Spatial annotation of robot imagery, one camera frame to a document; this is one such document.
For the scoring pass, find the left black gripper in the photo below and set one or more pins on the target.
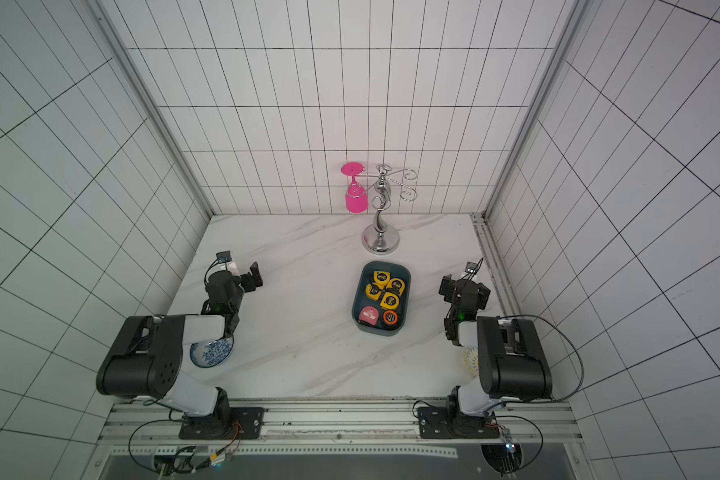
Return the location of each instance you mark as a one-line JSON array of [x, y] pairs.
[[243, 282]]

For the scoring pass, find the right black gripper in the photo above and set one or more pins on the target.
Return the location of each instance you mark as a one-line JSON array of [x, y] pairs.
[[463, 291]]

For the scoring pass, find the yellow tape measure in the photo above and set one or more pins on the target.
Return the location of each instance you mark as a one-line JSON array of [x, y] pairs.
[[373, 292], [396, 286], [381, 279], [389, 301]]

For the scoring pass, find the teal plastic storage box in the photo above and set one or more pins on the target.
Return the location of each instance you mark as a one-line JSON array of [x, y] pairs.
[[360, 299]]

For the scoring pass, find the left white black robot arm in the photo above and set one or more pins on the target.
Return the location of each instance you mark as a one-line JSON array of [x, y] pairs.
[[152, 356]]

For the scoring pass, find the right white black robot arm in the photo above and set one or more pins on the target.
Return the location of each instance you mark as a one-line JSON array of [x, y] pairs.
[[511, 364]]

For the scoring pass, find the orange black tape measure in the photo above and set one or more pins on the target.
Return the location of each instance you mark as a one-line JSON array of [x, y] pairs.
[[390, 319]]

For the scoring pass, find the pink tape measure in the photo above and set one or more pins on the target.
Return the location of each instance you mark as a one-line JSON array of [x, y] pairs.
[[369, 315]]

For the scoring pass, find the yellow white patterned plate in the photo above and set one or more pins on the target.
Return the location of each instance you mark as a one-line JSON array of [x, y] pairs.
[[471, 360]]

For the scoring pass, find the blue white patterned plate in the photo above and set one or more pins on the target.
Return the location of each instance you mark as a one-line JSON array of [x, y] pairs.
[[209, 354]]

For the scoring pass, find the chrome glass holder stand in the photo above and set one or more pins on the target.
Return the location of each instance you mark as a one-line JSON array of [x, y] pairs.
[[380, 237]]

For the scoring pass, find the pink wine glass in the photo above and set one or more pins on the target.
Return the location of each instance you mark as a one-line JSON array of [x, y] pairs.
[[356, 199]]

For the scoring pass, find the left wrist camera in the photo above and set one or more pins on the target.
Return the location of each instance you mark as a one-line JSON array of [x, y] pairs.
[[226, 260]]

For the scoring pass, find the aluminium mounting rail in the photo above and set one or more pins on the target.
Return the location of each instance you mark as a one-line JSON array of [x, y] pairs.
[[333, 426]]

